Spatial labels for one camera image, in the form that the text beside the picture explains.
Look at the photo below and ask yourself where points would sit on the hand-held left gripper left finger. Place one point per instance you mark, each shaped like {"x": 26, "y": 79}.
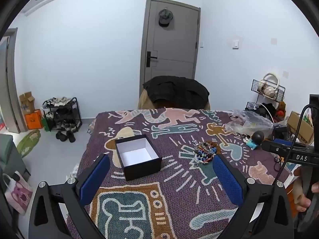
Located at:
{"x": 94, "y": 179}

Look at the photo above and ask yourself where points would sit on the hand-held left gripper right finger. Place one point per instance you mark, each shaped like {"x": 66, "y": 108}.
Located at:
{"x": 228, "y": 179}

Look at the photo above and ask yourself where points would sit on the pile of jewelry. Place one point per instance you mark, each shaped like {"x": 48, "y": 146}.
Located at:
{"x": 203, "y": 151}

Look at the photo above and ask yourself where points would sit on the black box white inside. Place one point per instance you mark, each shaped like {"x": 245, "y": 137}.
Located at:
{"x": 139, "y": 170}

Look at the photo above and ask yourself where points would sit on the person's right hand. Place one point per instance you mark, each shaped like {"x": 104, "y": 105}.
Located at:
{"x": 297, "y": 191}

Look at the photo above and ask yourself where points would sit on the large open cardboard box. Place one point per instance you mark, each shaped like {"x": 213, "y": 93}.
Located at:
{"x": 302, "y": 129}

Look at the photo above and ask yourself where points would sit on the blue toy figure black head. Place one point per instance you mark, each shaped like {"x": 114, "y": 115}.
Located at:
{"x": 256, "y": 137}

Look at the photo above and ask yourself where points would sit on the red plush toy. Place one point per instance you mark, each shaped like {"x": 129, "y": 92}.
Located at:
{"x": 281, "y": 110}

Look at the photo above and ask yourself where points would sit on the black slipper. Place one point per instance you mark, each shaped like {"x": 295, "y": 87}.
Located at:
{"x": 71, "y": 137}
{"x": 61, "y": 136}

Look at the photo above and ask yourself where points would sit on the printed purple blanket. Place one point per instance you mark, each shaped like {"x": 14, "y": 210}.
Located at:
{"x": 174, "y": 191}

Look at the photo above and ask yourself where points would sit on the clear plastic bag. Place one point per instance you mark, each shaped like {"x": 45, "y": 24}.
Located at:
{"x": 251, "y": 124}

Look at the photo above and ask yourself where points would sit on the white handbag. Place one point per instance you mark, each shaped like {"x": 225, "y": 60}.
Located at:
{"x": 269, "y": 89}

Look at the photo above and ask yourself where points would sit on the black shoe rack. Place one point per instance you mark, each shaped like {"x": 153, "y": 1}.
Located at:
{"x": 62, "y": 114}

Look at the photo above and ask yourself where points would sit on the green bag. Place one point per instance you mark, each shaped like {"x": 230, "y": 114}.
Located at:
{"x": 46, "y": 124}

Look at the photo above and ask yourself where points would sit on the green floor mat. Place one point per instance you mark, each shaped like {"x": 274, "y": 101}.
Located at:
{"x": 28, "y": 143}

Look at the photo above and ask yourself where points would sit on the white pink tote bag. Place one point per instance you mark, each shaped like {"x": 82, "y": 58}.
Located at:
{"x": 18, "y": 194}

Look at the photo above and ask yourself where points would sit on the orange box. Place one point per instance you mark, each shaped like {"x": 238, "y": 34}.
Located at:
{"x": 33, "y": 120}

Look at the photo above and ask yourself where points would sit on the grey cabinet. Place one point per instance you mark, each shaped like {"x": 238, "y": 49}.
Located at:
{"x": 10, "y": 149}

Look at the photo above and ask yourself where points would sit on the small brown cardboard box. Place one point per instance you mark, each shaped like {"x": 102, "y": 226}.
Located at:
{"x": 27, "y": 102}

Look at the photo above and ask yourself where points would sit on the black jacket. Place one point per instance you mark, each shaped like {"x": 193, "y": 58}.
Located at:
{"x": 174, "y": 89}

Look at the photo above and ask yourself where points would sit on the grey door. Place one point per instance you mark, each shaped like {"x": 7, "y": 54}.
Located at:
{"x": 172, "y": 42}

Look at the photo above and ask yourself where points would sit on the dark cap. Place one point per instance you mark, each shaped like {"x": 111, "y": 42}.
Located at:
{"x": 165, "y": 17}

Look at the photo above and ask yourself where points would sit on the white light switch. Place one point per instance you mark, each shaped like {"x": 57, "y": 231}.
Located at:
{"x": 236, "y": 43}

